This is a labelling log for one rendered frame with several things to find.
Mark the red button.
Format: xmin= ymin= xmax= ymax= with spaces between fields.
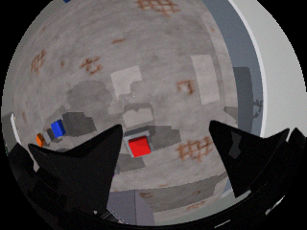
xmin=123 ymin=126 xmax=154 ymax=157

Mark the blue button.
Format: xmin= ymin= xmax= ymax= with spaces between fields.
xmin=51 ymin=112 xmax=74 ymax=139

